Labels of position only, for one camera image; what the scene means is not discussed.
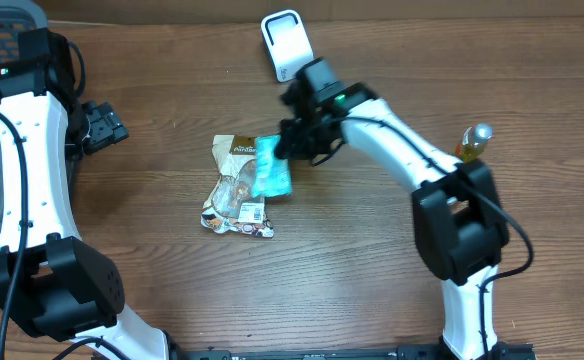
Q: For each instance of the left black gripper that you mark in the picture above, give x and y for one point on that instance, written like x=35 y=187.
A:
x=106 y=124

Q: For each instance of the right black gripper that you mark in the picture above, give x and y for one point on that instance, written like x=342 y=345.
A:
x=302 y=149

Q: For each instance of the light green wipes packet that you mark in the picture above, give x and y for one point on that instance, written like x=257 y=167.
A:
x=272 y=175

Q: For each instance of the brown snack packet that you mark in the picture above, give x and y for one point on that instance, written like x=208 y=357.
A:
x=231 y=206

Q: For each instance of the yellow drink bottle silver cap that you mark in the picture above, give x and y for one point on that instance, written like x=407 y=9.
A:
x=474 y=142

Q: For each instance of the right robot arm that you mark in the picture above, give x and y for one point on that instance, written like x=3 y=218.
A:
x=459 y=231

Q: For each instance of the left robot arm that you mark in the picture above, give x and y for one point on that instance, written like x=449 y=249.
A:
x=52 y=284

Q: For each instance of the white barcode scanner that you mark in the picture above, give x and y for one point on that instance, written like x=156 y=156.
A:
x=287 y=43

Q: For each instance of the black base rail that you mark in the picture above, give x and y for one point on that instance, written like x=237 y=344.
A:
x=403 y=352

